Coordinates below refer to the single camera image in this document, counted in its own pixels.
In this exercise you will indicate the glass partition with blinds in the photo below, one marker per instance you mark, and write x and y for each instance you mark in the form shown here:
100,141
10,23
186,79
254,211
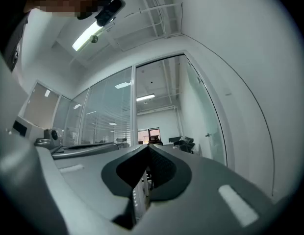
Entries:
105,111

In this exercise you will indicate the pale green door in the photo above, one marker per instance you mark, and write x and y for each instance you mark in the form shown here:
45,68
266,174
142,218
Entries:
203,111

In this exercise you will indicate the black office chair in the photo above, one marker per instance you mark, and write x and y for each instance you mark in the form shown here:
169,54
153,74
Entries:
123,142

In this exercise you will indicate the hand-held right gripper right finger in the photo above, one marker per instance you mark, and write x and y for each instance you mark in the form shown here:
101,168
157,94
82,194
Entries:
203,192

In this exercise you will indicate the clear glass partition panel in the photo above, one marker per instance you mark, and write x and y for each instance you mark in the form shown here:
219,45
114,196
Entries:
71,116

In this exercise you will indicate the person's black jacket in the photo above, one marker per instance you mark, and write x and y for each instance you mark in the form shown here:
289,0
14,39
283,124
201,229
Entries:
13,45

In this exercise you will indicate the long ceiling light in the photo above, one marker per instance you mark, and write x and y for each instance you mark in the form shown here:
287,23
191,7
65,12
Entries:
145,97
85,37

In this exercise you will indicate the brown-backed glass panel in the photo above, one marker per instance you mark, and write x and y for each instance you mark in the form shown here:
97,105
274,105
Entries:
41,104

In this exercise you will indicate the black head-worn camera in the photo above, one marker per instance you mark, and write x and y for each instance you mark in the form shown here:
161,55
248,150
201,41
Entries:
110,11

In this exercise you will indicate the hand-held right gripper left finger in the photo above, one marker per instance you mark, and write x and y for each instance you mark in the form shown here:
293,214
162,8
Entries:
88,180

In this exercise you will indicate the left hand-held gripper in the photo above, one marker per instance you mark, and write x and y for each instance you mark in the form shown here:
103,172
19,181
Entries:
32,131

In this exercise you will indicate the large office window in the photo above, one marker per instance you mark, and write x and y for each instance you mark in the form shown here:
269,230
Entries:
144,134

